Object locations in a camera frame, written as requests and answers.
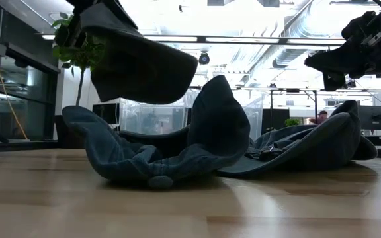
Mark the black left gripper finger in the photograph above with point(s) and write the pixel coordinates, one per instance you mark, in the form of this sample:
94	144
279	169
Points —
124	15
76	31

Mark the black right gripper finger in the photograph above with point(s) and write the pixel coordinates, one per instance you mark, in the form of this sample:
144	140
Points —
332	61
334	82

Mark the dark grey cap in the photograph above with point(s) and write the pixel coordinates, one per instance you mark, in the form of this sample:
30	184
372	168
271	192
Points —
137	66

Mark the blue denim cap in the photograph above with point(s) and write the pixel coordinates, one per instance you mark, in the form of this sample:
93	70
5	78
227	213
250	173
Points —
309	152
366	150

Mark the green potted plant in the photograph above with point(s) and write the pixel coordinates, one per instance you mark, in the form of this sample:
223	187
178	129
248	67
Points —
78	56

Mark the person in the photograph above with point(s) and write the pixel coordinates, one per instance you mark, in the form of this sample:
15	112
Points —
322	117

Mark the black computer monitor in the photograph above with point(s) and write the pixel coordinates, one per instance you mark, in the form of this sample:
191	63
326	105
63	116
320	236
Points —
106	114
375	117

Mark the small green background plant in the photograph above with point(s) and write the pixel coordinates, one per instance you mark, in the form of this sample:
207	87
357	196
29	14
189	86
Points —
292	122

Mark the black partition panel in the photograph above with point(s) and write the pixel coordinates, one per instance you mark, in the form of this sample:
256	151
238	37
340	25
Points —
276	120

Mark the crumpled dark denim cap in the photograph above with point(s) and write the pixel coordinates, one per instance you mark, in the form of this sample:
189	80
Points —
210	132

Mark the black metal frame stand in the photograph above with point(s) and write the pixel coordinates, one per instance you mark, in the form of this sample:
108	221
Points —
315	109

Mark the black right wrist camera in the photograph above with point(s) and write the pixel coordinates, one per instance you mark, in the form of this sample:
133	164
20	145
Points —
359	24

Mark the silver ventilation duct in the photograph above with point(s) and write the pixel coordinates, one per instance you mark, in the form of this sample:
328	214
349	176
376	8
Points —
289	56

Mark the black dome ceiling camera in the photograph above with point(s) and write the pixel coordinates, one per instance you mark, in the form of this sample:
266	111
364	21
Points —
204	59

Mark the long ceiling light rail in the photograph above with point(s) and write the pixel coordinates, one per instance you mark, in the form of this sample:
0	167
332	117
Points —
243	40

